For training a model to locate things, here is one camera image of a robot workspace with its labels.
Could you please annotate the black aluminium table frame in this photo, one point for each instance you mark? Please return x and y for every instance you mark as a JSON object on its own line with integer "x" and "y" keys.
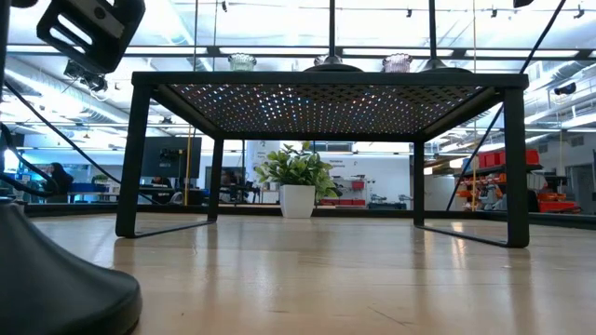
{"x": 372, "y": 213}

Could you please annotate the yellow pole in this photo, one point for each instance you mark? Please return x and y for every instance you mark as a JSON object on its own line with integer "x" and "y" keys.
{"x": 188, "y": 163}

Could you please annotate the red storage bin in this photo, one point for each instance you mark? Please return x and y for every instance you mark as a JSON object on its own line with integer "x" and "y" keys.
{"x": 556, "y": 205}

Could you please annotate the black monitor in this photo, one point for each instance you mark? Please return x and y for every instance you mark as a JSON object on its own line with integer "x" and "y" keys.
{"x": 228, "y": 177}
{"x": 170, "y": 156}

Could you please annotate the green potted plant white pot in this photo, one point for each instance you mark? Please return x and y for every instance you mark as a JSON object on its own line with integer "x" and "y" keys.
{"x": 297, "y": 200}

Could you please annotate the green glass candle holder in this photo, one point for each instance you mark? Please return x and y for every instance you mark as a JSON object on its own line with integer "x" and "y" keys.
{"x": 242, "y": 62}

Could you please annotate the pink glass candle holder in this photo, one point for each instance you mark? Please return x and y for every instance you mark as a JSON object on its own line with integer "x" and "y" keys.
{"x": 397, "y": 63}

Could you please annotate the shelf with red bins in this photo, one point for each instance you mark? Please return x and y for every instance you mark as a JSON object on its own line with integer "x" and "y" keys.
{"x": 491, "y": 158}

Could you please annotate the black ceiling-mounted device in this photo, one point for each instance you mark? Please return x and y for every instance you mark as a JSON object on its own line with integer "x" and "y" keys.
{"x": 86, "y": 74}

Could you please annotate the black perforated metal shelf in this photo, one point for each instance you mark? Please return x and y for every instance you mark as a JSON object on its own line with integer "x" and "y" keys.
{"x": 326, "y": 79}

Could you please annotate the black ceiling spotlight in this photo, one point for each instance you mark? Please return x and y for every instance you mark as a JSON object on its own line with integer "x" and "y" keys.
{"x": 565, "y": 88}

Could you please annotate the person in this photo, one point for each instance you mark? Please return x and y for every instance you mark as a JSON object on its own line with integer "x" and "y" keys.
{"x": 60, "y": 183}
{"x": 161, "y": 182}

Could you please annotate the red bin rack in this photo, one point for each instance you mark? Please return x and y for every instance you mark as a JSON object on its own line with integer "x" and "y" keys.
{"x": 357, "y": 184}

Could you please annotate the black dome-base candle holder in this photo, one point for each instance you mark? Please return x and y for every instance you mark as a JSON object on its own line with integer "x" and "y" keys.
{"x": 56, "y": 288}

